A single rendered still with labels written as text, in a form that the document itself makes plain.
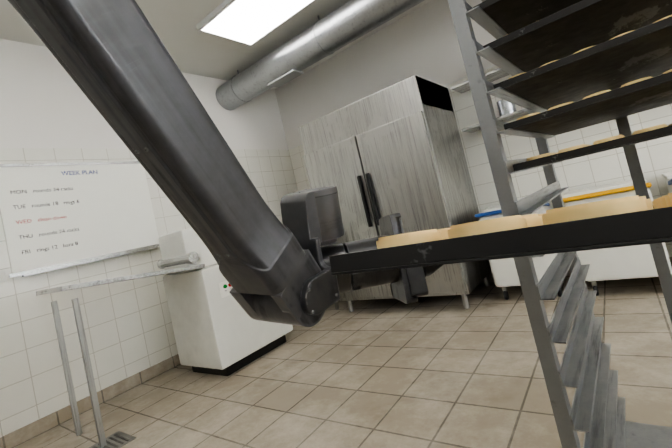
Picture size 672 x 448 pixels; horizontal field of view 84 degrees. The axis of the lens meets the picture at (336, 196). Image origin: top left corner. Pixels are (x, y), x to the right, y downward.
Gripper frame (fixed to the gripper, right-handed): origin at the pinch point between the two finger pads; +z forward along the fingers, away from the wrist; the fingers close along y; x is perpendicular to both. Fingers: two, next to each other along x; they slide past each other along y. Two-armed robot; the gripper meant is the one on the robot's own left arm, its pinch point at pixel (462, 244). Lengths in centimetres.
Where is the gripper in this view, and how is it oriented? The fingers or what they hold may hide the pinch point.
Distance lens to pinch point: 48.7
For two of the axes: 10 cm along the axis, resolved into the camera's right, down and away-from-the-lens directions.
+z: 9.8, -1.7, 1.1
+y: 1.8, 9.7, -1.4
